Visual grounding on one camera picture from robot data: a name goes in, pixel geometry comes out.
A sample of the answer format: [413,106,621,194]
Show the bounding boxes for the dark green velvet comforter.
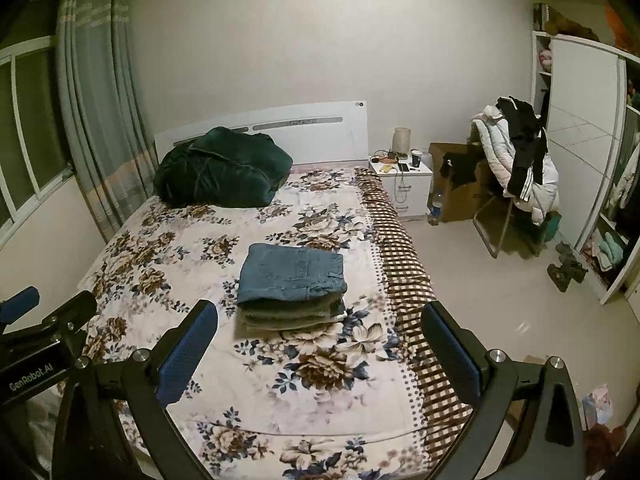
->
[154,127,293,208]

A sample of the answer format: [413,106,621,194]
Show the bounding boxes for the large brown cardboard box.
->
[428,143,492,222]

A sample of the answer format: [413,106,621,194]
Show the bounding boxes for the dark cup on nightstand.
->
[410,150,422,168]

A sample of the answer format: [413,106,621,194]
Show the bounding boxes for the dark slippers on floor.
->
[547,243,587,292]

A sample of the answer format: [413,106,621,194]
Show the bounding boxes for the white sliding wardrobe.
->
[530,32,639,304]

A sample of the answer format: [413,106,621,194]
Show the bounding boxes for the window with white frame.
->
[1,36,73,243]

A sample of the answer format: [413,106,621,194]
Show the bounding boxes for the black clothes on chair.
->
[497,96,548,200]

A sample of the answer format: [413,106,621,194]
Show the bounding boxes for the blue denim jeans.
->
[236,243,348,307]

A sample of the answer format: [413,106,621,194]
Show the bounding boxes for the grey folded fleece blanket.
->
[238,300,346,332]

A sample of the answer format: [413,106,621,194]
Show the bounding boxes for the white folded cloth under fleece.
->
[320,310,346,323]

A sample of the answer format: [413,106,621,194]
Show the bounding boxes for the grey-green window curtain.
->
[55,0,158,240]

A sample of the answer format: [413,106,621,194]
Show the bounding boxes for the white puffer jacket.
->
[470,104,560,226]

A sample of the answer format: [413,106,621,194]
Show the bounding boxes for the plastic water bottle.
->
[427,191,442,226]

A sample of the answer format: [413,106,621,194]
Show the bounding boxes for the beige table lamp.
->
[392,127,411,157]

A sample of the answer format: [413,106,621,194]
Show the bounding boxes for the white bedside table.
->
[369,157,433,218]

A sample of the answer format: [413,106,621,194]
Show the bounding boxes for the metal folding chair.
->
[472,196,542,259]

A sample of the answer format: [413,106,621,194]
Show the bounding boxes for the white bed headboard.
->
[154,101,369,165]

